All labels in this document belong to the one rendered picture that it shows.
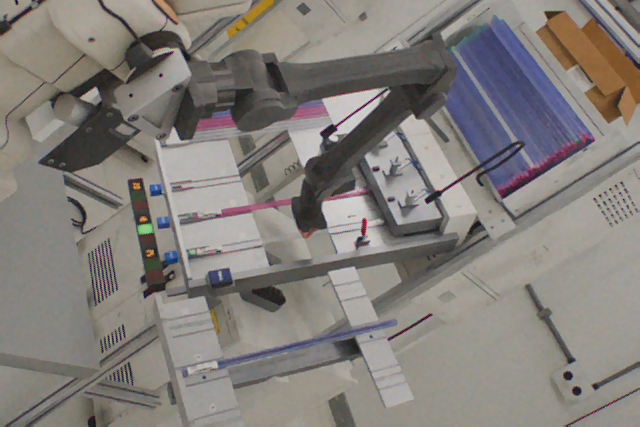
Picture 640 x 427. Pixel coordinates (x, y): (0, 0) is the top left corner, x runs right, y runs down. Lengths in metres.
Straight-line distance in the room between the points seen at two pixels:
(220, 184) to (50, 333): 0.65
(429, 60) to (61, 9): 0.59
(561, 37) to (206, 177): 1.24
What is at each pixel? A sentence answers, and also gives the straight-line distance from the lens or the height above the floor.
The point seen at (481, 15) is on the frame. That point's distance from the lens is 2.21.
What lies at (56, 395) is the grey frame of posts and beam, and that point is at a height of 0.24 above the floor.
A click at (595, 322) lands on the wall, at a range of 3.30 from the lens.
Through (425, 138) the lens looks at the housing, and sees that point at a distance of 2.02.
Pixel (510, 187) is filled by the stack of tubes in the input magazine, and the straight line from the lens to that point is 1.91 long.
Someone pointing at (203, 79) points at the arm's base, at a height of 1.22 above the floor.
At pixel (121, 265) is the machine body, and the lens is 2.40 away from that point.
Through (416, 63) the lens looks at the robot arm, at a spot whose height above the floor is 1.45.
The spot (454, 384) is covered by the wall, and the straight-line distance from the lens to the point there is 3.43.
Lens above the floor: 1.54
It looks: 17 degrees down
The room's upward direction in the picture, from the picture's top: 55 degrees clockwise
